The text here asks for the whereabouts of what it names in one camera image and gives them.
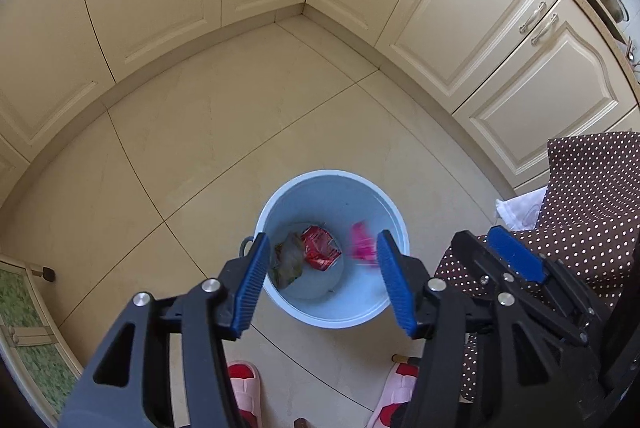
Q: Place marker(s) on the pink wrapper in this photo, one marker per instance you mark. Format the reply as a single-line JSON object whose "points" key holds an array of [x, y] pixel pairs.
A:
{"points": [[362, 243]]}

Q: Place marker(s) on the white cloth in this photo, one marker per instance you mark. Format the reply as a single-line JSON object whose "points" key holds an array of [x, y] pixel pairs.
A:
{"points": [[520, 210]]}

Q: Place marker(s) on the brown polka-dot tablecloth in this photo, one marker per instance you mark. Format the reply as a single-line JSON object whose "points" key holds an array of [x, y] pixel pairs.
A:
{"points": [[590, 188]]}

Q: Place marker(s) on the pink slipper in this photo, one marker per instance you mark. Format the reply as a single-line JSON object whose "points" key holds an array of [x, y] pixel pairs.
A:
{"points": [[395, 388], [245, 388]]}

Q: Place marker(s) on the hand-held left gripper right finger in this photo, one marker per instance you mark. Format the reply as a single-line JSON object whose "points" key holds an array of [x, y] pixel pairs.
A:
{"points": [[395, 288]]}

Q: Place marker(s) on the crumpled clear plastic wrapper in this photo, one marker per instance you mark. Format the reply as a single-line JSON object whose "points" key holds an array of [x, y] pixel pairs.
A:
{"points": [[289, 260]]}

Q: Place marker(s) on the white leg with black foot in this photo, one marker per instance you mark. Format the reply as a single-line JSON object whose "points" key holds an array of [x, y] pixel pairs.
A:
{"points": [[45, 274]]}

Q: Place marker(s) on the green patterned glass door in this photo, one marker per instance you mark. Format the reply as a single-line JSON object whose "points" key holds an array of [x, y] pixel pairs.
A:
{"points": [[30, 333]]}

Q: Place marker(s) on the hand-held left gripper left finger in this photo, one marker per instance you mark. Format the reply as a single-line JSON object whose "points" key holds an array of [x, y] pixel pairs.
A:
{"points": [[250, 288]]}

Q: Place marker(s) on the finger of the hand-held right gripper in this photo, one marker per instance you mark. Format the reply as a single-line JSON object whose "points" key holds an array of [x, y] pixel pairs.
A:
{"points": [[515, 253], [480, 258]]}

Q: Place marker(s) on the light blue plastic bin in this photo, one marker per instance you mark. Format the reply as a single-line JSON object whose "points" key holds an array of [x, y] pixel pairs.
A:
{"points": [[325, 193]]}

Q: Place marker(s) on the wooden table leg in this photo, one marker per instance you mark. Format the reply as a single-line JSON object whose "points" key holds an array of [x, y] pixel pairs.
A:
{"points": [[405, 359]]}

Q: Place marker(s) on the red snack packet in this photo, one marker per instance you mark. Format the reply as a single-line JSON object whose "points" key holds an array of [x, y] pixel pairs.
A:
{"points": [[322, 248]]}

